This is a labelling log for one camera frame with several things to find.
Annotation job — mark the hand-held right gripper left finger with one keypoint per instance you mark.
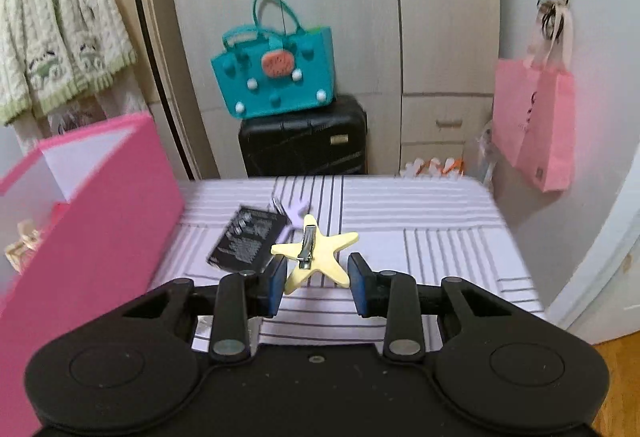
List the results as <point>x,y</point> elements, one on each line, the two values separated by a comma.
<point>276,289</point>

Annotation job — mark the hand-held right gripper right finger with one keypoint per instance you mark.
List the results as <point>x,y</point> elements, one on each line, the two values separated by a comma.
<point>356,287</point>

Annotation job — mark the yellow star hair clip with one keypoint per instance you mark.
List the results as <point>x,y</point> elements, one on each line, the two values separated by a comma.
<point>327,254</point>

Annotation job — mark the pink storage box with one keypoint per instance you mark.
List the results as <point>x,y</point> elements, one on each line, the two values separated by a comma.
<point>100,217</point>

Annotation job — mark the black printed card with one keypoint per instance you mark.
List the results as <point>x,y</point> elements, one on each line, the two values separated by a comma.
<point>247,237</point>

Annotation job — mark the purple star hair clip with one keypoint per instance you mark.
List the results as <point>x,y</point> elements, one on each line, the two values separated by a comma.
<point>296,218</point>

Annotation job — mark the striped cloth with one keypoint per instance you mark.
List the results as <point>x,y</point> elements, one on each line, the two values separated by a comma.
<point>425,227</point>

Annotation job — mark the black suitcase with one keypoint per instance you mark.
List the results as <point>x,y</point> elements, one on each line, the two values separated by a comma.
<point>300,147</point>

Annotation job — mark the clear plastic bag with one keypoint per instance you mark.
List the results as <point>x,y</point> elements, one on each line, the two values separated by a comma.
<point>485,152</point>

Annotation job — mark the teal felt handbag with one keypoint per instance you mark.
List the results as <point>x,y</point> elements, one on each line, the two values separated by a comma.
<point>235,77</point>

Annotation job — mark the pink paper bag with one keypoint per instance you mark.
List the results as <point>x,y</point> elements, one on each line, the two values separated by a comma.
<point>545,127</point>

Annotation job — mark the beige crumpled item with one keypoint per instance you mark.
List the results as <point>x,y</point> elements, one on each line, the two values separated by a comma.
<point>25,242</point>

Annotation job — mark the beige wardrobe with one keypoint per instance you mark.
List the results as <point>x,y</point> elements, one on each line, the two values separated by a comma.
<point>440,17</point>

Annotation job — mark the cream green-trimmed cardigan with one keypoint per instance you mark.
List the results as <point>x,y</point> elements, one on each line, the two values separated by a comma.
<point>60,17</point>

